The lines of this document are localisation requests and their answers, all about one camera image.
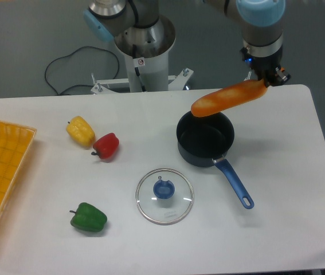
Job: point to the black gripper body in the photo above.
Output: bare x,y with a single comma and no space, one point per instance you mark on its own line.
262,66

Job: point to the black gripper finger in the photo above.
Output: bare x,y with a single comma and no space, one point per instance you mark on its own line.
276,77

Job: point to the long orange baguette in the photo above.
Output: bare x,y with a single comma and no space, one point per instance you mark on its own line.
228,97

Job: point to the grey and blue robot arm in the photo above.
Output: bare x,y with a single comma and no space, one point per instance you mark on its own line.
260,21

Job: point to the glass lid with blue knob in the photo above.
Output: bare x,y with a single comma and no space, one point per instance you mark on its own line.
164,196

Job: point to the red bell pepper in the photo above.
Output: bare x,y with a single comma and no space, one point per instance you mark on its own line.
106,146

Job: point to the yellow bell pepper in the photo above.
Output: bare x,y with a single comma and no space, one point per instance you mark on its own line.
81,132

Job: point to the green bell pepper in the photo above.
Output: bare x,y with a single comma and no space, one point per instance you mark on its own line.
88,218

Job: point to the dark pot with blue handle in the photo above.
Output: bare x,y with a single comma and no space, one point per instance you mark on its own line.
205,141

